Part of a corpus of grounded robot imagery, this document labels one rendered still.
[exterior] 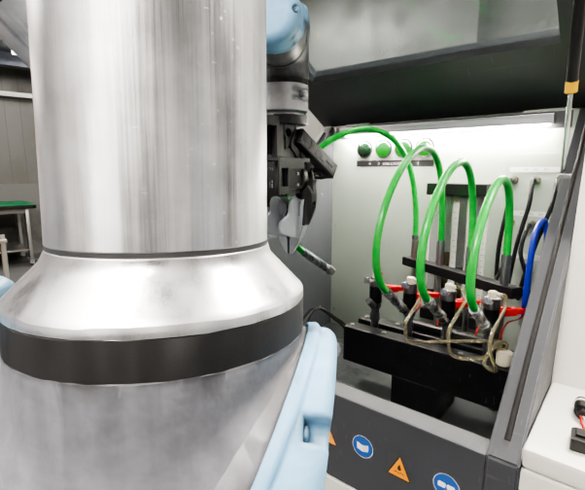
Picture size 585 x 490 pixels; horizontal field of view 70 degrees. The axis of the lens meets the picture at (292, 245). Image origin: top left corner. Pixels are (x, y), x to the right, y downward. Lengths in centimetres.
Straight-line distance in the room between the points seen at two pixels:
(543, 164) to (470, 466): 68
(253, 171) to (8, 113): 767
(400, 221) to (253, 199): 107
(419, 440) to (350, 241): 73
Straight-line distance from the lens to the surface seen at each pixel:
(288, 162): 61
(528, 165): 111
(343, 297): 135
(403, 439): 72
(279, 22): 53
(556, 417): 74
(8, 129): 778
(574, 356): 84
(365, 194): 126
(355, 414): 75
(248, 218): 15
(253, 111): 16
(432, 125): 115
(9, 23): 73
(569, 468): 65
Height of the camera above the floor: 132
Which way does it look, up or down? 10 degrees down
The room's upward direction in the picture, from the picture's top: straight up
